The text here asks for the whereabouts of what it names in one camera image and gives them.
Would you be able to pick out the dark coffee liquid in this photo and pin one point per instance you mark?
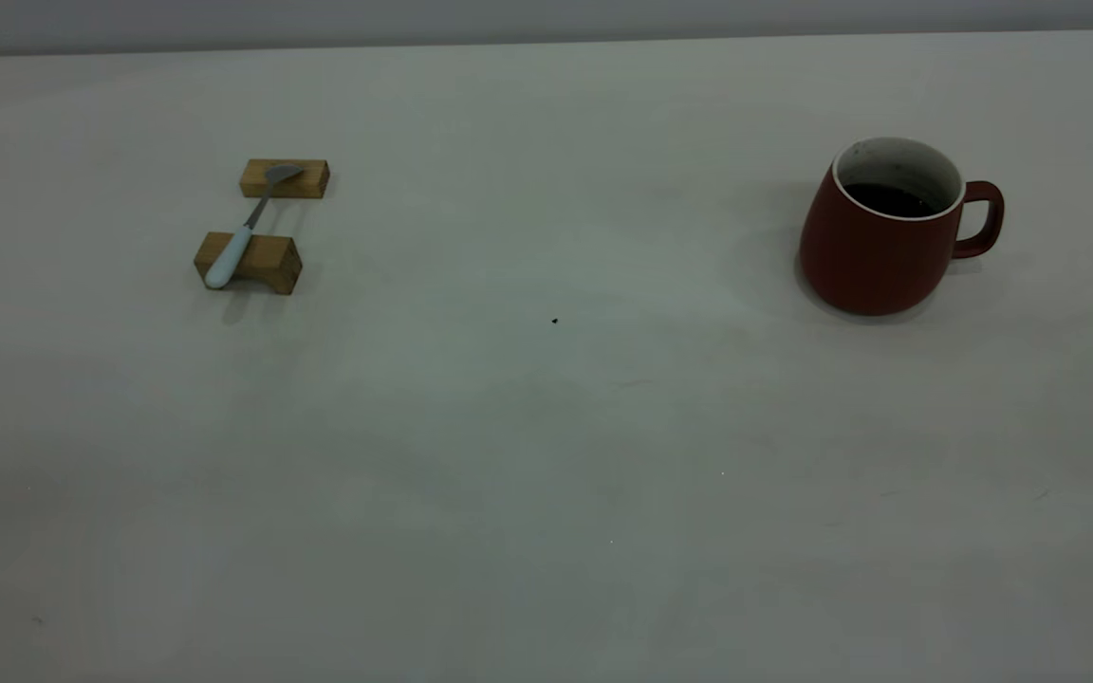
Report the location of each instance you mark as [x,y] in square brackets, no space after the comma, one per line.
[891,199]

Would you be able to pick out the red ceramic mug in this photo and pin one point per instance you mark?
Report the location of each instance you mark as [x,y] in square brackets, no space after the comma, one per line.
[869,261]

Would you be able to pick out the wooden block with arched notch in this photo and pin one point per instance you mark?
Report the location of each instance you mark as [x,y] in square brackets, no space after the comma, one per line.
[273,262]

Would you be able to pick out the flat rectangular wooden block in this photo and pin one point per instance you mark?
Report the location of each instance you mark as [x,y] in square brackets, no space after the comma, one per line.
[311,180]

